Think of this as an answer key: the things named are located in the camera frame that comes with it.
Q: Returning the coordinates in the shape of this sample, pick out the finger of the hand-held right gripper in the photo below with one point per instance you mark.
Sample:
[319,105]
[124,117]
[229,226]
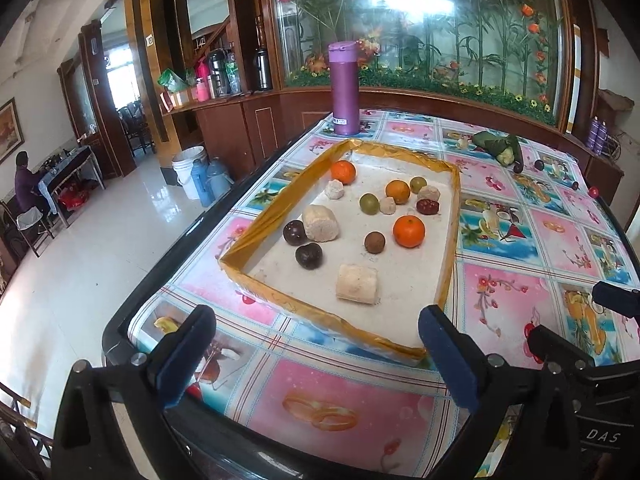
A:
[555,346]
[615,296]

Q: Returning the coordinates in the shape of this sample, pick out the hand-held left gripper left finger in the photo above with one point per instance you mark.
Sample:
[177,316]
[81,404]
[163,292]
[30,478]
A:
[185,357]

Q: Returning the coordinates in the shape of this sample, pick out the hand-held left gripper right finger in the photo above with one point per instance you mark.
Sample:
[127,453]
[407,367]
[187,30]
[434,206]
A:
[450,357]

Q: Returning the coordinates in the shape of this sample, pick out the white tray with yellow tape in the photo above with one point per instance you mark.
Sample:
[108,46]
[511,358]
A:
[415,280]

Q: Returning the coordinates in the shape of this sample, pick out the large sugarcane piece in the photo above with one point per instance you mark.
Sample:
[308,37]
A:
[357,284]
[321,223]

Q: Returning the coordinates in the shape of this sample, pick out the large orange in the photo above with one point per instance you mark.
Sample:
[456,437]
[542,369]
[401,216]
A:
[409,231]

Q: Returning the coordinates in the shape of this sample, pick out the brown round fruit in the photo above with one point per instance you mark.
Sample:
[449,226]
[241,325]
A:
[373,242]

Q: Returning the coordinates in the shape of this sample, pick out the red date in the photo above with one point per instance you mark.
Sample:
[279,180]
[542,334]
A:
[427,206]

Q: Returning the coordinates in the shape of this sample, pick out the green grape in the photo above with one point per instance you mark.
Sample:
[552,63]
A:
[417,184]
[369,203]

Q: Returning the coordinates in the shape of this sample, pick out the small yellowish orange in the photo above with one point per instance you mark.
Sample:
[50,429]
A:
[397,191]

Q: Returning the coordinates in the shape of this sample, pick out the medium orange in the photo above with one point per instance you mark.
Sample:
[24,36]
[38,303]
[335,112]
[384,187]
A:
[343,171]

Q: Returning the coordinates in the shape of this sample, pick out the black-edged table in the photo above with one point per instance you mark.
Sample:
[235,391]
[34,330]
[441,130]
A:
[117,340]

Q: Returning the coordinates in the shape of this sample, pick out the printed fruit tablecloth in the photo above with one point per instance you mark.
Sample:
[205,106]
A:
[350,395]

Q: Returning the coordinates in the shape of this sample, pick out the low wooden cabinet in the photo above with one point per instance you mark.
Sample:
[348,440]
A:
[600,175]

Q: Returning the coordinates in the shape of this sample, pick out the purple spray bottle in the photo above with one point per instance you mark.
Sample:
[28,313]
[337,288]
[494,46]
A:
[603,136]
[593,132]

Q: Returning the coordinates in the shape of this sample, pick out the blue thermos jug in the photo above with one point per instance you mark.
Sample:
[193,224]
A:
[219,177]
[200,185]

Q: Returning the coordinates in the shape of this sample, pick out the wooden railing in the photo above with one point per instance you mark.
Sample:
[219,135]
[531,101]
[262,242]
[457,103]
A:
[20,440]

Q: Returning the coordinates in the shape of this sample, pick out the white bucket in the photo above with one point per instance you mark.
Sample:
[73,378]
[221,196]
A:
[187,170]

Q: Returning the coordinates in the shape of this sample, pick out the green leafy vegetable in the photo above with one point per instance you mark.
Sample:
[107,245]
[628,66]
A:
[492,145]

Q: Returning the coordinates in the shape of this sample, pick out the red bag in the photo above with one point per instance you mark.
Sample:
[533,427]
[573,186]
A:
[75,195]

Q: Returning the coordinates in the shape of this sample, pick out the metal chair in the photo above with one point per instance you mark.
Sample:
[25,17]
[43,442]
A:
[27,221]

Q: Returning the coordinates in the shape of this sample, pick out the dark desk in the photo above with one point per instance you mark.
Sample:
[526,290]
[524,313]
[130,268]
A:
[70,160]

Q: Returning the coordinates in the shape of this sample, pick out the dark wooden dining chair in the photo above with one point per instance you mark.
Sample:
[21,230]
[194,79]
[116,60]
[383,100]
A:
[135,132]

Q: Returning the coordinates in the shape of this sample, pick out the wooden sideboard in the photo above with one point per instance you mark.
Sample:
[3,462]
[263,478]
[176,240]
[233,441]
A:
[260,125]

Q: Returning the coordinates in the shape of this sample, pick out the pink bottle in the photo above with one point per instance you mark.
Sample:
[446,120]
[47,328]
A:
[202,89]

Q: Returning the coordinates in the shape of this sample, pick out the green bag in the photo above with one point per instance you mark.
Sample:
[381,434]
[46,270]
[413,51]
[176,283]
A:
[171,80]

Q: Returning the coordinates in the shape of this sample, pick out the purple thermos bottle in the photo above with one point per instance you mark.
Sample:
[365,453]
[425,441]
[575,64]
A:
[343,90]

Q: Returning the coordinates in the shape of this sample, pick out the black silver thermos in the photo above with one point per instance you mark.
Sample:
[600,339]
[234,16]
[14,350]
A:
[217,67]

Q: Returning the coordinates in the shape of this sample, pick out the dark thermos flask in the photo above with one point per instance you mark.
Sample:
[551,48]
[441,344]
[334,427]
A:
[262,70]

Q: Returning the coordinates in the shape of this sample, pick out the glass panel with artificial flowers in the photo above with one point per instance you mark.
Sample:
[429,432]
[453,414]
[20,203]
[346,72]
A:
[425,35]

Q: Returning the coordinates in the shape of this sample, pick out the framed wall painting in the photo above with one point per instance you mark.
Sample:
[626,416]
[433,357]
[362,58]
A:
[10,130]

